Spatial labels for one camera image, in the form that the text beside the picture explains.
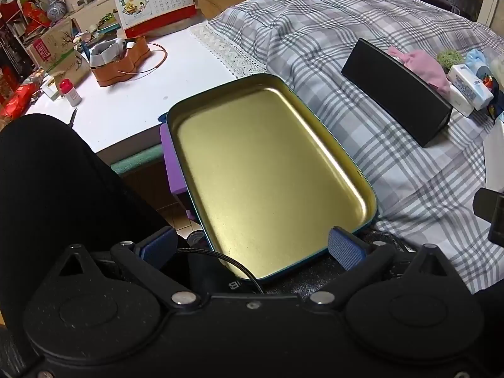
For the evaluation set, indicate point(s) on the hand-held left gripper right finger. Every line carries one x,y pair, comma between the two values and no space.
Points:
346,246

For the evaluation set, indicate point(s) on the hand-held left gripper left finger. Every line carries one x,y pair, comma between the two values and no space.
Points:
157,246

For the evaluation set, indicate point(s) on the gold tin tray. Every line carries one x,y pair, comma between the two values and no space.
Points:
267,165

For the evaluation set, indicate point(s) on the large white tissue pack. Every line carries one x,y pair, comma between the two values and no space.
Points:
470,84

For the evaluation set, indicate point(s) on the green fuzzy ball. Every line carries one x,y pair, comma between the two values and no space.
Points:
451,58

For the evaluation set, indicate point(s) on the pink cloth pouch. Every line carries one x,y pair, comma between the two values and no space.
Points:
425,67

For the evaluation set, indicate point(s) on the purple box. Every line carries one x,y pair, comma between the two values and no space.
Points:
173,165

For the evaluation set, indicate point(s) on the green foam edge guard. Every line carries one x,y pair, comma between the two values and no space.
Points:
138,159

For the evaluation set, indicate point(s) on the person's black trouser leg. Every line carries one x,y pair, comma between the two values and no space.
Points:
59,185

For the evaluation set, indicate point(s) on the red-capped white bottle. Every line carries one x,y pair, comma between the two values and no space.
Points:
71,94

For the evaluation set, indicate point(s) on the orange leather basket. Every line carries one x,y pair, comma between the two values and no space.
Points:
126,65

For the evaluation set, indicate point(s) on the red snack packet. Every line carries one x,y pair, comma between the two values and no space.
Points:
17,100

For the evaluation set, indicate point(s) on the white lace cloth trim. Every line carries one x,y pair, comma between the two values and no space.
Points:
224,47

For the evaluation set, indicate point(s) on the grey plaid bed sheet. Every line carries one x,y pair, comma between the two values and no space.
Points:
315,27

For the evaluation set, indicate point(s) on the cardboard box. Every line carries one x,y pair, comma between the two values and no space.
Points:
55,47

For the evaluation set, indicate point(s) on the desk calendar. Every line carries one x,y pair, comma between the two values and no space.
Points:
157,0

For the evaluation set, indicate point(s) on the blue and white vase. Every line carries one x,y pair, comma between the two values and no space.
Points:
56,10

